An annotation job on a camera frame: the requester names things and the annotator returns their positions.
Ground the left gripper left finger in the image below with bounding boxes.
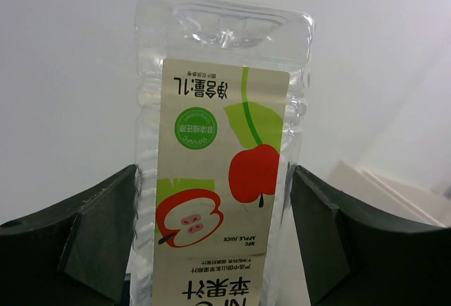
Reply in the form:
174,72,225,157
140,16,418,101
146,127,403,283
1,165,137,305

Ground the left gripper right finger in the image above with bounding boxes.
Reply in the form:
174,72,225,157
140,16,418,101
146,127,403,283
290,166,450,305

